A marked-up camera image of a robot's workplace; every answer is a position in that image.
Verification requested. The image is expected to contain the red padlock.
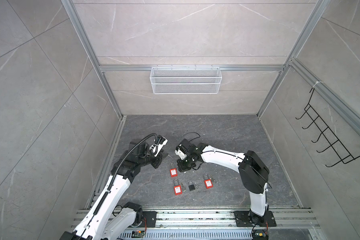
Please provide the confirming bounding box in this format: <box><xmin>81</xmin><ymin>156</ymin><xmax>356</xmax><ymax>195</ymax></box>
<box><xmin>170</xmin><ymin>163</ymin><xmax>178</xmax><ymax>178</ymax></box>
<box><xmin>174</xmin><ymin>179</ymin><xmax>183</xmax><ymax>196</ymax></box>
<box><xmin>203</xmin><ymin>173</ymin><xmax>214</xmax><ymax>189</ymax></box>

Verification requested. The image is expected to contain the red padlock front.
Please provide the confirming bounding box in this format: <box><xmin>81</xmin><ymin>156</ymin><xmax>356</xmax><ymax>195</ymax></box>
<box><xmin>203</xmin><ymin>173</ymin><xmax>214</xmax><ymax>189</ymax></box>

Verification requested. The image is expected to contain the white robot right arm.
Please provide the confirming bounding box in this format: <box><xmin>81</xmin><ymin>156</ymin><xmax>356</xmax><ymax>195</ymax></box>
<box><xmin>175</xmin><ymin>139</ymin><xmax>270</xmax><ymax>224</ymax></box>

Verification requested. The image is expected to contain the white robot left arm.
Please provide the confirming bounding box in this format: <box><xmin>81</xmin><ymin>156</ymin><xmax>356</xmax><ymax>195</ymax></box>
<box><xmin>61</xmin><ymin>134</ymin><xmax>168</xmax><ymax>240</ymax></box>

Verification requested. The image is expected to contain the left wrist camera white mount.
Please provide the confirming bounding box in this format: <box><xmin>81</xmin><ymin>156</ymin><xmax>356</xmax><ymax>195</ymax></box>
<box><xmin>150</xmin><ymin>135</ymin><xmax>168</xmax><ymax>157</ymax></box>

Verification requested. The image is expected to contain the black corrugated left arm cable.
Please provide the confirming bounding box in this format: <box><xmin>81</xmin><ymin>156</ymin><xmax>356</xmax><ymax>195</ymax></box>
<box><xmin>107</xmin><ymin>133</ymin><xmax>158</xmax><ymax>193</ymax></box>

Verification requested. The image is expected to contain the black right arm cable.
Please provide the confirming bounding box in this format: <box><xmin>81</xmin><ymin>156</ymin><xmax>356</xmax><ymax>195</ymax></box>
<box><xmin>181</xmin><ymin>132</ymin><xmax>202</xmax><ymax>143</ymax></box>

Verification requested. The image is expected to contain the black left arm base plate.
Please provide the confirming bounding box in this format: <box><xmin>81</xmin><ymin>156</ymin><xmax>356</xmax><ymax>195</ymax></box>
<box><xmin>142</xmin><ymin>211</ymin><xmax>157</xmax><ymax>228</ymax></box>

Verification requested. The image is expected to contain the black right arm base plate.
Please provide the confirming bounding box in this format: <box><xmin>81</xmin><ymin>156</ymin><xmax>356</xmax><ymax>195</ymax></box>
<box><xmin>234</xmin><ymin>211</ymin><xmax>277</xmax><ymax>227</ymax></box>

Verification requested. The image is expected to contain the white wire mesh basket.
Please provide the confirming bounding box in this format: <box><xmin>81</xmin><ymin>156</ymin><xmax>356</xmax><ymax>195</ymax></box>
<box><xmin>150</xmin><ymin>67</ymin><xmax>223</xmax><ymax>95</ymax></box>

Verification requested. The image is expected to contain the aluminium front rail frame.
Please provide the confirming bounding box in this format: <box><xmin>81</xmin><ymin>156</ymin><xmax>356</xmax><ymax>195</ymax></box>
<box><xmin>68</xmin><ymin>206</ymin><xmax>322</xmax><ymax>240</ymax></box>

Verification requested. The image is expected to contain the black wire hook rack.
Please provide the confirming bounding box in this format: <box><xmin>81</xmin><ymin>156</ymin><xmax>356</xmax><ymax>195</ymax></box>
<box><xmin>295</xmin><ymin>88</ymin><xmax>360</xmax><ymax>168</ymax></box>

